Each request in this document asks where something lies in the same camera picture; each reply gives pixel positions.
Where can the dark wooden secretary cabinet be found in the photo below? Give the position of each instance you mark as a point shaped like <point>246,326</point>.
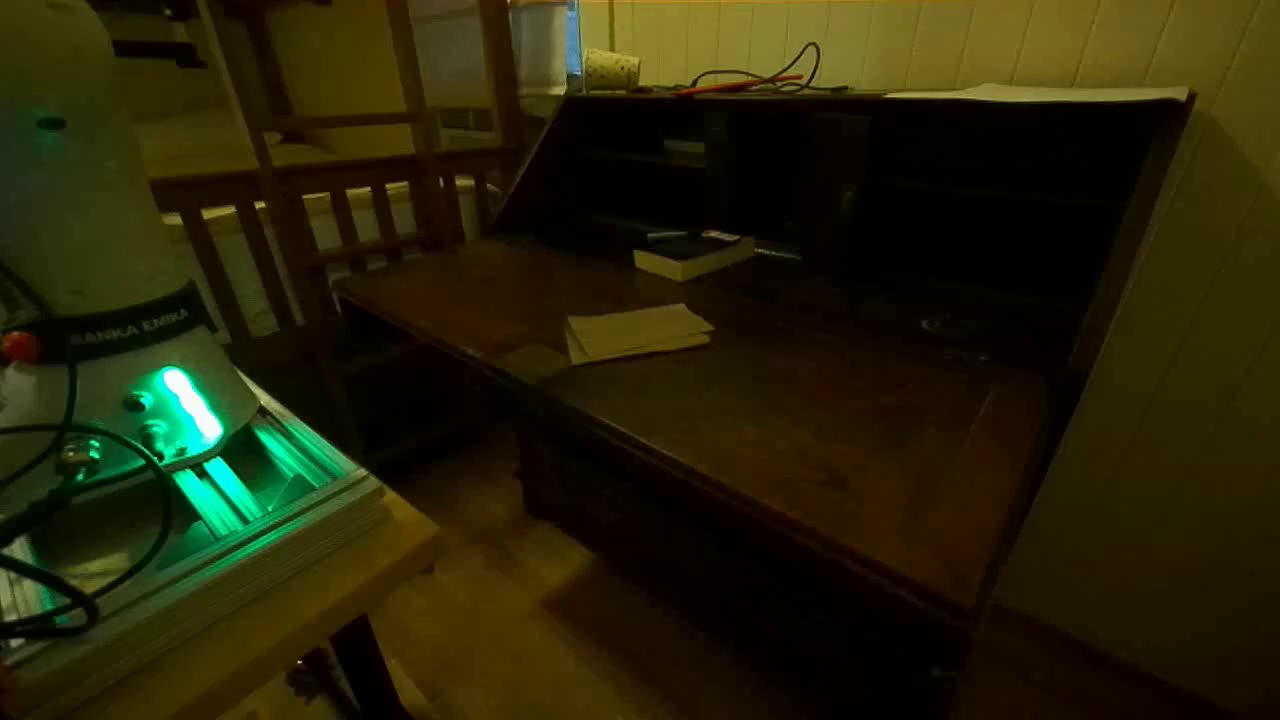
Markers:
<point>803,441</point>

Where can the light wooden robot table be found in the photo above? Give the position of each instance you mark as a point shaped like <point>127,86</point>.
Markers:
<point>342,584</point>

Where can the small square olive note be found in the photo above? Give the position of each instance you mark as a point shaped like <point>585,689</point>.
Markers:
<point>534,360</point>

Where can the speckled white paper cup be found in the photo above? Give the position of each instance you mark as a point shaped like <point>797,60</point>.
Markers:
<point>609,71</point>

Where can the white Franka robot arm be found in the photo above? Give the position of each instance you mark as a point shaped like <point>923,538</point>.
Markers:
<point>66,173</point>

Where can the wooden slatted chair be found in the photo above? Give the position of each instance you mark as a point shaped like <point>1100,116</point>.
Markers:
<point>285,253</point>

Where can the dark book with white pages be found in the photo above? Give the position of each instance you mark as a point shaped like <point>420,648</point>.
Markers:
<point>684,253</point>

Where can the white paper envelope stack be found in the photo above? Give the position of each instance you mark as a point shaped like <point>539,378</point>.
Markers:
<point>637,333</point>

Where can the small white pen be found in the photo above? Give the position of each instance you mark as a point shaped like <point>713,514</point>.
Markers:
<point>782,253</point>

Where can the white paper sheet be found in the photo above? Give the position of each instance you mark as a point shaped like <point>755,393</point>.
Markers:
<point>1041,95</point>

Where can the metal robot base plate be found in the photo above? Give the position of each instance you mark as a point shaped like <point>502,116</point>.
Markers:
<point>272,521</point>

